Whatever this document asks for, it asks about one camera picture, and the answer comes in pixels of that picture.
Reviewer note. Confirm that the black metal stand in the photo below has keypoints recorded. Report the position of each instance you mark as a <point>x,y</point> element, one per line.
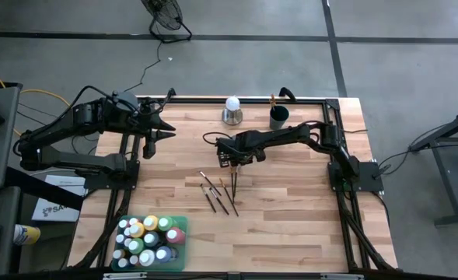
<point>446,130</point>

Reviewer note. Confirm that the teal plastic bin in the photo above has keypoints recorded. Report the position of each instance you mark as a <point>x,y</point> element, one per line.
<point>180,258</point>

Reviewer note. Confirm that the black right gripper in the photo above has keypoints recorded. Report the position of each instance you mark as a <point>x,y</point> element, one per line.
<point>240,145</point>

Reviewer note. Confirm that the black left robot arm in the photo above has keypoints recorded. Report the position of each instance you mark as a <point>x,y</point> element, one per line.
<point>77,116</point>

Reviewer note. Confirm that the black aluminium table frame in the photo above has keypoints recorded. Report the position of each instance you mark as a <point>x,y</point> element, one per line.
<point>252,101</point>

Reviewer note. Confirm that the small pink black-striped paint bottle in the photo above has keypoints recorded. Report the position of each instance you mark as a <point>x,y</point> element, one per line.
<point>127,232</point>

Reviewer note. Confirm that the large white paint bottle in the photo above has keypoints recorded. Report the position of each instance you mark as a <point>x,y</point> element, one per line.
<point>147,257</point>

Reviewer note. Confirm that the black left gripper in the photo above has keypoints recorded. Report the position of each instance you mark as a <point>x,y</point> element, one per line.
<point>147,116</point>

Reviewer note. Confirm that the large blue paint bottle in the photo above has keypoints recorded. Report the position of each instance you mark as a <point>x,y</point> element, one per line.
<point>163,254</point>

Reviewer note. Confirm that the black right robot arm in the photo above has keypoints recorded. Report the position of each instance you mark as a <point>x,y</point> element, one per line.
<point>283,136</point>

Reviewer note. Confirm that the small yellow black-striped paint bottle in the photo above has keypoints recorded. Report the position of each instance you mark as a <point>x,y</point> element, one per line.
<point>117,254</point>

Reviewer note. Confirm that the large yellow paint bottle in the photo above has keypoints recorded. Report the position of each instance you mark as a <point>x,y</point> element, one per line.
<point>150,222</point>
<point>137,230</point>

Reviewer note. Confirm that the black floor fan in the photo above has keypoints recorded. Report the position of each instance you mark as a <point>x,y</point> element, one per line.
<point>162,15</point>

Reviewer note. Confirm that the dark green cup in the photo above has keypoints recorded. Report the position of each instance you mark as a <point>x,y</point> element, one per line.
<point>279,118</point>

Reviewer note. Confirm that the large red paint bottle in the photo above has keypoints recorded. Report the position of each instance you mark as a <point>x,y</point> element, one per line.
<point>175,235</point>

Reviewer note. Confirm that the black paintbrush silver ferrule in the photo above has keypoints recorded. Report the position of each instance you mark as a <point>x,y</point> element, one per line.
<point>210,183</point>
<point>208,198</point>
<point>219,201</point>
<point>236,184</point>

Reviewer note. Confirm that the yellow and white can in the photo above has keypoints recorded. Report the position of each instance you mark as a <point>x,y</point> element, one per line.
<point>26,234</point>

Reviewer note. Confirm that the white printed paper sheet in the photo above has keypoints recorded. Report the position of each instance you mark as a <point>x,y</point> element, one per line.
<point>55,206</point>

